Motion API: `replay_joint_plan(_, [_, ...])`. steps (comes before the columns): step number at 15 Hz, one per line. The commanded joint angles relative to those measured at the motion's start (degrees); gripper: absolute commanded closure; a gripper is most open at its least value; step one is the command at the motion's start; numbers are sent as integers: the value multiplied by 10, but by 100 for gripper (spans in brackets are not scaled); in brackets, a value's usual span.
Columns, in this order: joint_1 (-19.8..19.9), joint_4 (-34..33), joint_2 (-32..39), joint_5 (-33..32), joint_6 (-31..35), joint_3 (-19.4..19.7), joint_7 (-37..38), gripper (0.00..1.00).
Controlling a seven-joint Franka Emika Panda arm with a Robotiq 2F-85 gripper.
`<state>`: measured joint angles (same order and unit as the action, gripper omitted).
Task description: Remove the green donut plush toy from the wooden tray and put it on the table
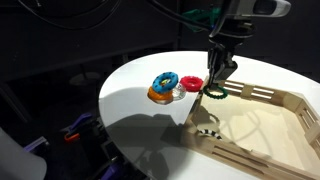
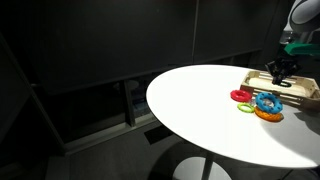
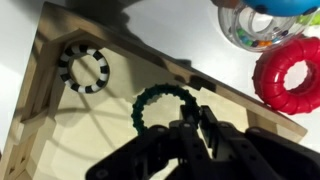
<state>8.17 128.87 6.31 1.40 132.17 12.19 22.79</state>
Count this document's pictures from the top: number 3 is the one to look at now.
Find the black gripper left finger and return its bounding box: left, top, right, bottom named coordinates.
left=84, top=104, right=218, bottom=180

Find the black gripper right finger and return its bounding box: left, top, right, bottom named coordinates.
left=199, top=105, right=320, bottom=180

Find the dark green ribbed ring toy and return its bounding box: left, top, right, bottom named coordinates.
left=130, top=83, right=202, bottom=137

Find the light wooden slatted tray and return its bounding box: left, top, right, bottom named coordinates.
left=0, top=1, right=308, bottom=180

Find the red ribbed ring toy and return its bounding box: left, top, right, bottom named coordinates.
left=252, top=36, right=320, bottom=116

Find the black white striped ring toy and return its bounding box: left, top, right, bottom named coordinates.
left=57, top=44, right=110, bottom=94

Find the clear ring with coloured beads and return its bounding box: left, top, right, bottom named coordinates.
left=218, top=3, right=306, bottom=53

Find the light green bumpy ring toy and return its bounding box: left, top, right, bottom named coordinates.
left=296, top=11, right=320, bottom=27

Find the blue dotted ring toy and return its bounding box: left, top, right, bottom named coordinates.
left=241, top=0, right=320, bottom=18

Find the orange ribbed ring toy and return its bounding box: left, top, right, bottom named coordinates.
left=210, top=0, right=246, bottom=9

